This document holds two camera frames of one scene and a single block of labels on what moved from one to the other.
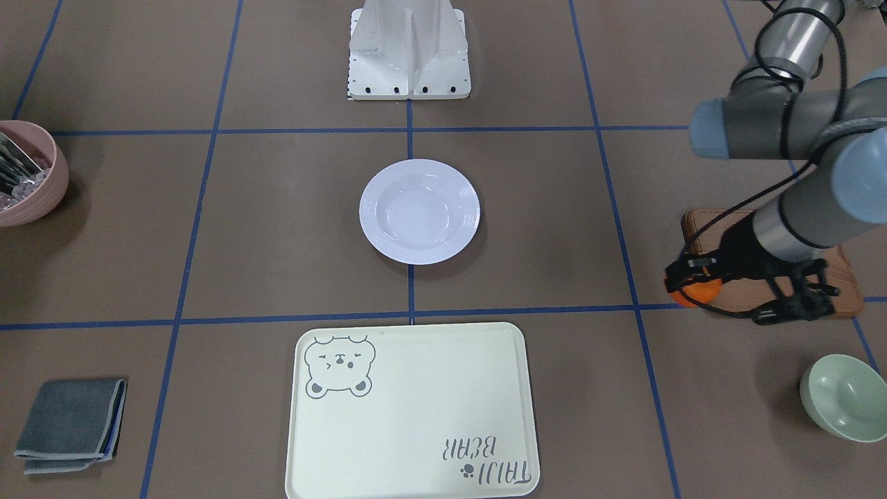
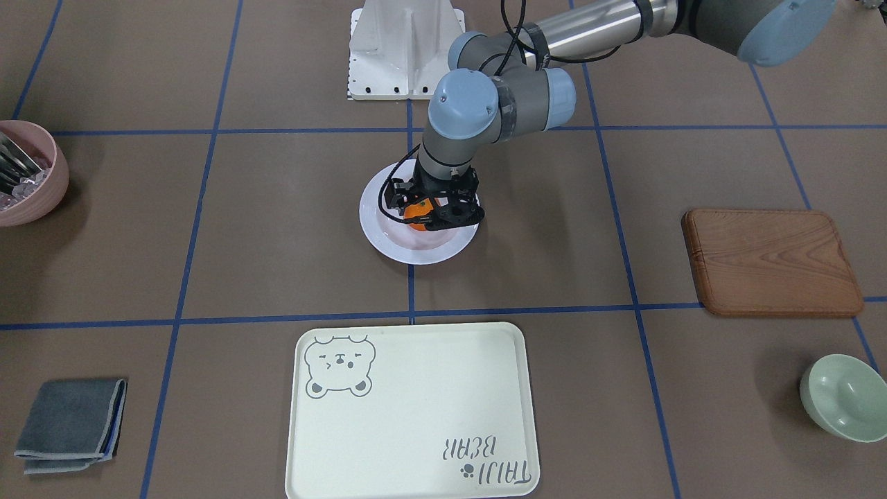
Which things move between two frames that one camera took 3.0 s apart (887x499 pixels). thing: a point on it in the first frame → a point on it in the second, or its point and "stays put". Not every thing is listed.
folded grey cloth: [73, 424] stays put
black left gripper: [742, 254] → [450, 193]
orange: [702, 292] → [418, 208]
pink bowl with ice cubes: [37, 196] stays put
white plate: [419, 211] stays put
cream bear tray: [412, 412] stays put
